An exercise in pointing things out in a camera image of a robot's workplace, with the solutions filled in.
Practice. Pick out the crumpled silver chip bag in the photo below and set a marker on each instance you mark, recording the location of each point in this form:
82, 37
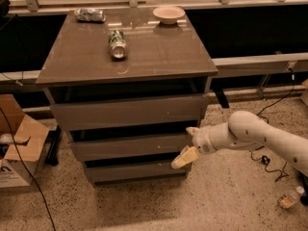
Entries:
90, 15

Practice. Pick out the grey bottom drawer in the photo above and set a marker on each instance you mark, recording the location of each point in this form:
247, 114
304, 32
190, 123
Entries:
134, 172

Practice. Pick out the black stand foot left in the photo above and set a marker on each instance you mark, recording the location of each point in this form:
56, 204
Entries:
52, 142

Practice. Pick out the metal window railing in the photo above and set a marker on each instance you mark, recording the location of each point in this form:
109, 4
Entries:
154, 0

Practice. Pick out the cardboard box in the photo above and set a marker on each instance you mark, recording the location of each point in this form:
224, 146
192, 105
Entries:
25, 138

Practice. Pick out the black stand base right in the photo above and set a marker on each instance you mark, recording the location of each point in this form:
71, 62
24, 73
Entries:
304, 182

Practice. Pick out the green soda can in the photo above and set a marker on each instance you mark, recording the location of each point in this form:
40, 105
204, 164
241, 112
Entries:
117, 44

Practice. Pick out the grey drawer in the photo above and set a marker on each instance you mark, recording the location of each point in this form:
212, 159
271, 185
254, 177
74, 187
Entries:
134, 172
138, 146
130, 112

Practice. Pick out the white ceramic bowl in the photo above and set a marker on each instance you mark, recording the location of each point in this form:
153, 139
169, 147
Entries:
169, 15

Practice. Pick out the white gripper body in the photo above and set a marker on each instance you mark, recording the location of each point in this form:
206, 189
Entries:
202, 141

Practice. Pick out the grey top drawer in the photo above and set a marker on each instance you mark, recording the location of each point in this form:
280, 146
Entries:
130, 112

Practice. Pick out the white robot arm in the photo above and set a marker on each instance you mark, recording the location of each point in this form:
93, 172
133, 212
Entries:
243, 131

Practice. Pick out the grey drawer cabinet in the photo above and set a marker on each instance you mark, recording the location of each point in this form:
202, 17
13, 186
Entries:
162, 61

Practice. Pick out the plastic bottle on floor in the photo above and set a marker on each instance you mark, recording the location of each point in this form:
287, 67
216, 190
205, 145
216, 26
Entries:
290, 198

